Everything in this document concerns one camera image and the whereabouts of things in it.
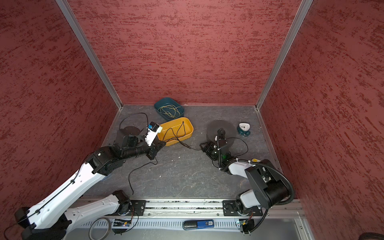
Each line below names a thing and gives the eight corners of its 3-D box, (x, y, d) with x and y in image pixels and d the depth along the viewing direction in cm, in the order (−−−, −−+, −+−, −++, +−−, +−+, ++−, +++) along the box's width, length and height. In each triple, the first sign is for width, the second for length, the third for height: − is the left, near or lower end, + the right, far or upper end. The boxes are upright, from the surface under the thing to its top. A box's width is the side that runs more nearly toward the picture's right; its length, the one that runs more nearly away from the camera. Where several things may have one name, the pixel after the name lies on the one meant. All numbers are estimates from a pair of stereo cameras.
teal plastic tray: (167, 124, 110) (166, 120, 106) (153, 107, 122) (151, 102, 117) (186, 114, 117) (185, 109, 113) (170, 98, 128) (169, 93, 124)
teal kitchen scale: (238, 138, 104) (240, 134, 100) (236, 126, 111) (237, 122, 107) (250, 138, 105) (252, 134, 101) (247, 126, 111) (249, 122, 107)
